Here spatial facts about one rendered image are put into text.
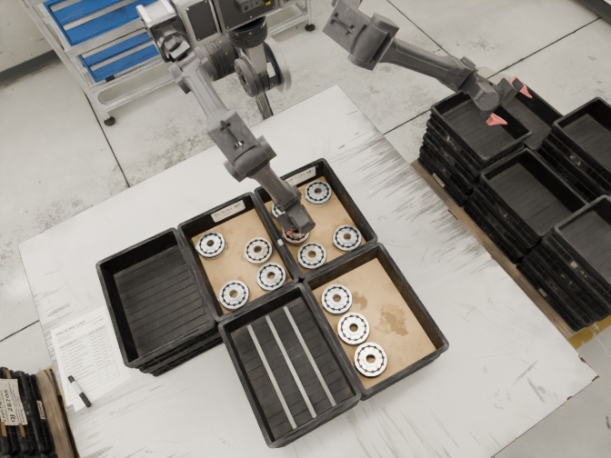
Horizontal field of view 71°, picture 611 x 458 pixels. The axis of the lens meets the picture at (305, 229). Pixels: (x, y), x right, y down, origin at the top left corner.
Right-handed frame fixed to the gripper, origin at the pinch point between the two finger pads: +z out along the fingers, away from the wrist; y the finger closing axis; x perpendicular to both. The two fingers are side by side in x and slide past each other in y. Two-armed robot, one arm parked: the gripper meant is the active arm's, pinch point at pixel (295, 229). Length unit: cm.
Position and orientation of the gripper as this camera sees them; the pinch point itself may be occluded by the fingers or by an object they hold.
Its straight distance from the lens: 153.0
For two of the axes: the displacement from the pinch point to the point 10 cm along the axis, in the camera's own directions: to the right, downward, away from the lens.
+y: 8.7, -4.5, 1.8
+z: 0.4, 4.4, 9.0
